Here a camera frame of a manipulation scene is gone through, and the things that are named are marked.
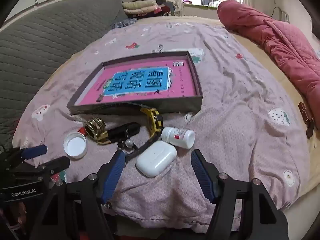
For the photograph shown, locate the black and gold lipstick tube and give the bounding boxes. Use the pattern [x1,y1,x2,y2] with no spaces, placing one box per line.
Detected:
[107,122,140,143]

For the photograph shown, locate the white plastic bottle cap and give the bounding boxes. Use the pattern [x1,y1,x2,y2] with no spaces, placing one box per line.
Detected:
[63,132,88,159]

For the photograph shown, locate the gold ribbed cylinder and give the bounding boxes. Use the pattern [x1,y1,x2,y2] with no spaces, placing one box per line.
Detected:
[84,117,113,145]

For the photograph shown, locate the pink folded cloth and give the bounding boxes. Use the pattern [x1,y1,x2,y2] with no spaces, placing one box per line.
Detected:
[124,6,160,15]

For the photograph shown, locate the white pill bottle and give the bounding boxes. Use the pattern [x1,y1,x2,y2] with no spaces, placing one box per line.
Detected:
[161,127,195,149]

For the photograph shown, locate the shallow dark cardboard box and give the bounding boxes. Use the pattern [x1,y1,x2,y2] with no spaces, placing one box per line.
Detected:
[67,51,203,115]

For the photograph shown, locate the grey quilted headboard cover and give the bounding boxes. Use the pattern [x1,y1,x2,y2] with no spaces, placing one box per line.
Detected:
[0,0,129,153]

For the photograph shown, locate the cream folded blanket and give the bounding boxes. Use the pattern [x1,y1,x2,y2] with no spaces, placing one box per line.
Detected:
[122,0,158,10]

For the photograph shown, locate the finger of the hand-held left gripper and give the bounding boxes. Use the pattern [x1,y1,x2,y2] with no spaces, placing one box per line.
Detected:
[4,144,48,169]
[15,156,71,180]

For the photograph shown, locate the yellow and black wristwatch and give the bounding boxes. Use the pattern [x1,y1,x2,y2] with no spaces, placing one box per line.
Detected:
[96,101,164,162]

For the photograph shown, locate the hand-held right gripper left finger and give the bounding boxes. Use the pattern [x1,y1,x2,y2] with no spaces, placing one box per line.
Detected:
[30,151,125,240]

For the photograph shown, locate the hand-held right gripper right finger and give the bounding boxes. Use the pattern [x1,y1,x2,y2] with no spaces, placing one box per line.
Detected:
[191,149,289,240]

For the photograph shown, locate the red quilted duvet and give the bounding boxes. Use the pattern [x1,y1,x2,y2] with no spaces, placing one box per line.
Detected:
[217,0,320,135]

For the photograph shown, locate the blue floral cloth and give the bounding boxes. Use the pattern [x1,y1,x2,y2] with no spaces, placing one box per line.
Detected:
[111,17,138,30]

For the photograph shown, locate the black hair clip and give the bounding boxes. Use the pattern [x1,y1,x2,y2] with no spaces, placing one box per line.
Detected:
[117,139,138,152]

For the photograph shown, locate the white earbuds case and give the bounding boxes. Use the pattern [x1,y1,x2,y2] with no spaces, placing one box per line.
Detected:
[136,140,177,178]

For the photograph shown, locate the pink and blue book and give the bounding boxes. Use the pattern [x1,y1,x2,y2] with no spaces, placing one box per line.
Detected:
[75,59,197,105]

